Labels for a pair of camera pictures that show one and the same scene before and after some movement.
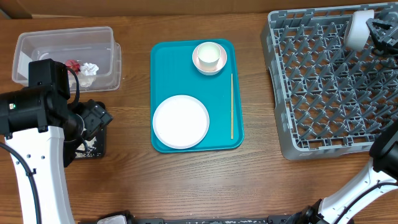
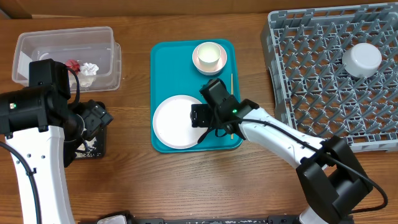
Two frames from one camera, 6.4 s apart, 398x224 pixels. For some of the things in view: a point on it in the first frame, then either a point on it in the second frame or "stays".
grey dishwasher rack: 329,100 stays
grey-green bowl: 359,31 → 362,60
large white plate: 181,122 stays
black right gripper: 391,40 → 203,115
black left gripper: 95,114 stays
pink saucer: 210,70 stays
